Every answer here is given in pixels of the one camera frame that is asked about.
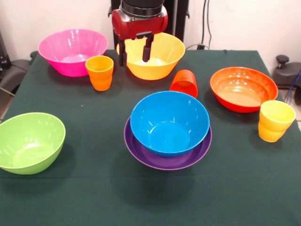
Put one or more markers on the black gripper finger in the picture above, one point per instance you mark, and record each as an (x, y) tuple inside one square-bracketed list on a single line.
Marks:
[(122, 53), (147, 47)]

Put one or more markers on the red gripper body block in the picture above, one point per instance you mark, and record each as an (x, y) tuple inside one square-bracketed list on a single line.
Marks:
[(138, 27)]

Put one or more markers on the red-orange cup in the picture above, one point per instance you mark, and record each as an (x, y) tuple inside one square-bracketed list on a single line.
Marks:
[(184, 86)]

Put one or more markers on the blue bowl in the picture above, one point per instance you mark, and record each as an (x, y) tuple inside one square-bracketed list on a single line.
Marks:
[(169, 122)]

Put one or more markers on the purple bowl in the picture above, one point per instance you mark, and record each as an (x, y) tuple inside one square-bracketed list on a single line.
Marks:
[(164, 163)]

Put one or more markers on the large yellow-orange bowl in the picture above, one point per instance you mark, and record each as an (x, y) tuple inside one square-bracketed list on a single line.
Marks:
[(160, 56)]

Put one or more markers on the orange cup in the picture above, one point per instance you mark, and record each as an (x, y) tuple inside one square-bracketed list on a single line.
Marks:
[(100, 75)]

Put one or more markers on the large pink bowl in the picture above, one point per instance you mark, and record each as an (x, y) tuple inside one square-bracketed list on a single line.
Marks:
[(70, 44)]

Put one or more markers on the shallow red-orange bowl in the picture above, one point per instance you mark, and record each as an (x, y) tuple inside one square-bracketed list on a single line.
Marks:
[(244, 89)]

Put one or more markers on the black device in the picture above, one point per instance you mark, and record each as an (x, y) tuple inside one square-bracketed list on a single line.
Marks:
[(3, 54)]

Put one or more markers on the green bowl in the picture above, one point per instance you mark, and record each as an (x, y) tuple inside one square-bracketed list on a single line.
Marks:
[(30, 143)]

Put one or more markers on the yellow cup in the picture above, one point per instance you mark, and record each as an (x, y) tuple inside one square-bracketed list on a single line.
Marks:
[(275, 122)]

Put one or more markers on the dark green tablecloth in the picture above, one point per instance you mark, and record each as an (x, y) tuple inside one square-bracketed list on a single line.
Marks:
[(188, 193)]

